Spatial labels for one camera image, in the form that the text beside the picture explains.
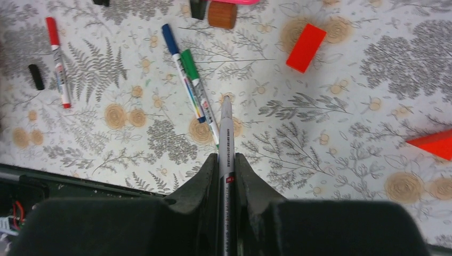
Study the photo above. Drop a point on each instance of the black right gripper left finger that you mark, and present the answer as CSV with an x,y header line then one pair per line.
x,y
182,223

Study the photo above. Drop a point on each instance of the black whiteboard left foot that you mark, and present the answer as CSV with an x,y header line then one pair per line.
x,y
105,3

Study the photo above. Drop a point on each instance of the blue capped marker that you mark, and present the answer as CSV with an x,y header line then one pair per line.
x,y
175,53

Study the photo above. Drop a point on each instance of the floral table mat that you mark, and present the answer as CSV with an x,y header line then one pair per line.
x,y
381,76

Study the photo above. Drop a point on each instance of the black marker cap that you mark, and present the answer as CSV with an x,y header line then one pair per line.
x,y
36,76

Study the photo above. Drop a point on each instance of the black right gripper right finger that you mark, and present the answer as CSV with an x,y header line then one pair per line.
x,y
274,225

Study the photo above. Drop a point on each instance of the white marker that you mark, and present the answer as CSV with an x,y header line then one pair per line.
x,y
226,220

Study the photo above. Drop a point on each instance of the brown wooden cylinder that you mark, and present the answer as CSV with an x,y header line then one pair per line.
x,y
222,14

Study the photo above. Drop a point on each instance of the red capped marker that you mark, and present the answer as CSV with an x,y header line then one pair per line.
x,y
60,72

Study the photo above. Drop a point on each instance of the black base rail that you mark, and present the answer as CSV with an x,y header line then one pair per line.
x,y
22,189

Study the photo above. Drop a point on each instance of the red rectangular block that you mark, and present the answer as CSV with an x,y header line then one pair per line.
x,y
306,48

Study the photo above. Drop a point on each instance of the red triangular block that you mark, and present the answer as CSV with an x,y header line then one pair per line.
x,y
438,144

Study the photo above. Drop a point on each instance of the green capped marker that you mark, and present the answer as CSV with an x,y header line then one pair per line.
x,y
200,92

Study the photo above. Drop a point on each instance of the pink framed whiteboard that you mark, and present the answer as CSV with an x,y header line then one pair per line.
x,y
239,2

